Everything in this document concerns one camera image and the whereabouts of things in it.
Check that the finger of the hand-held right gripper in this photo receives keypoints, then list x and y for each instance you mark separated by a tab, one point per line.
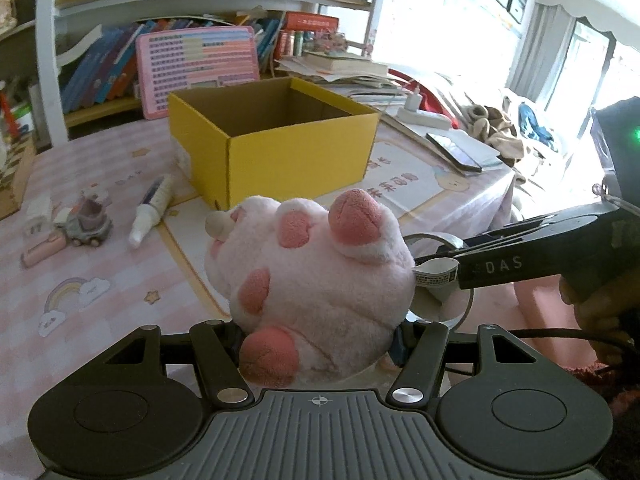
530	227
480	252

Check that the pink checked tablecloth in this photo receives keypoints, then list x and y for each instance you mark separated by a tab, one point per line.
125	280

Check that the white charger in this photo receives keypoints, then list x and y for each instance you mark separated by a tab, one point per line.
412	100

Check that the beige plush cloth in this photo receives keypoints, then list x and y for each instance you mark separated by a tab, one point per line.
495	130

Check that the row of children's books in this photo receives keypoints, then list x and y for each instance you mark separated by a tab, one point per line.
95	70

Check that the white notebook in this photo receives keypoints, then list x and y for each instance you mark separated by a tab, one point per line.
482	152

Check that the white bookshelf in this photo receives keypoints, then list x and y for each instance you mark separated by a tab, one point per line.
47	60

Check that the blue cloth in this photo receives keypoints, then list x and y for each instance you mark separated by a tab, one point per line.
532	122

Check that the white desk mat orange border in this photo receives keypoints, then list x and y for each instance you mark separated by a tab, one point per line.
410	180

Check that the red fleece cloth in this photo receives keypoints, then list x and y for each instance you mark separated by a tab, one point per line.
610	385

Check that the clear tape roll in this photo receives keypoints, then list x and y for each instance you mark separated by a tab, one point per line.
435	275

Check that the red box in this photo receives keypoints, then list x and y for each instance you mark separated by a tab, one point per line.
310	22

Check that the person's right hand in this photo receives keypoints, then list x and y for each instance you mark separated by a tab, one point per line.
600	310

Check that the yellow cardboard box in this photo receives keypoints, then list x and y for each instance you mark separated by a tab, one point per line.
280	165

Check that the thick book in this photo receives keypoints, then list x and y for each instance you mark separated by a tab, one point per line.
345	62

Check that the white tube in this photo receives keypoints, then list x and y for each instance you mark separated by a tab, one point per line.
150	207

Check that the green white bottle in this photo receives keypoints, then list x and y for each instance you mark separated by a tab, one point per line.
21	117

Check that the black smartphone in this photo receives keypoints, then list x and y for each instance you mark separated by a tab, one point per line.
452	150

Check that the pile of papers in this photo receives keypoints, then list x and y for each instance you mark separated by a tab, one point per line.
370	85

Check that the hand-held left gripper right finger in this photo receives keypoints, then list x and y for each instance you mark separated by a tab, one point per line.
425	355

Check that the small grey toy car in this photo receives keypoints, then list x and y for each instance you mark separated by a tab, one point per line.
87	220

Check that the checkered wooden box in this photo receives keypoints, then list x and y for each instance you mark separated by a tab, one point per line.
20	175

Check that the pink learning board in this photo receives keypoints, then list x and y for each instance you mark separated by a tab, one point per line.
195	70

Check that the grey curtain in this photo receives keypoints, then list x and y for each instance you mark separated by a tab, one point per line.
550	50

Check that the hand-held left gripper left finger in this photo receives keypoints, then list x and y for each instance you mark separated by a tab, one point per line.
215	355

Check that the pink plush toy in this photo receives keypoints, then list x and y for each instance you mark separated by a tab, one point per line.
325	285

